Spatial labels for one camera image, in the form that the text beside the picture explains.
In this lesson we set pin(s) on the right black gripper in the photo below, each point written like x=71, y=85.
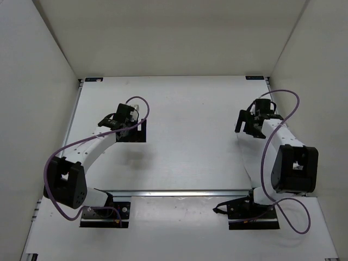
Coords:
x=245, y=116

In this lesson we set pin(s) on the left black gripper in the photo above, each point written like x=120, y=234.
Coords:
x=139, y=135

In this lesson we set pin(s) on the white skirt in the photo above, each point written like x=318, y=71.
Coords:
x=249, y=151

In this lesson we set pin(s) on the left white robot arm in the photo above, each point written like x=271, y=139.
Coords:
x=66, y=175

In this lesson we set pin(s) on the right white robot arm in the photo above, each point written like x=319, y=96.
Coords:
x=277, y=163

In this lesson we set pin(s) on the right blue corner label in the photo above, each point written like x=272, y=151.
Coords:
x=254, y=77

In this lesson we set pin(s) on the blue corner label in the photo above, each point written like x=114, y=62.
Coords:
x=93, y=79
x=254, y=77

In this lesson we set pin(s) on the left blue corner label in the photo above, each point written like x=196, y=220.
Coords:
x=93, y=79

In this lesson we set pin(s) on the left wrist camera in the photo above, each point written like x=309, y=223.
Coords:
x=135, y=113

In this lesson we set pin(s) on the aluminium table rail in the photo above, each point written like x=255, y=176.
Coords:
x=178, y=193

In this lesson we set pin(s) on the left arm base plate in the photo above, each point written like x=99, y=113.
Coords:
x=107, y=218

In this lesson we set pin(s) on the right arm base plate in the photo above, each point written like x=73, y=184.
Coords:
x=244, y=214

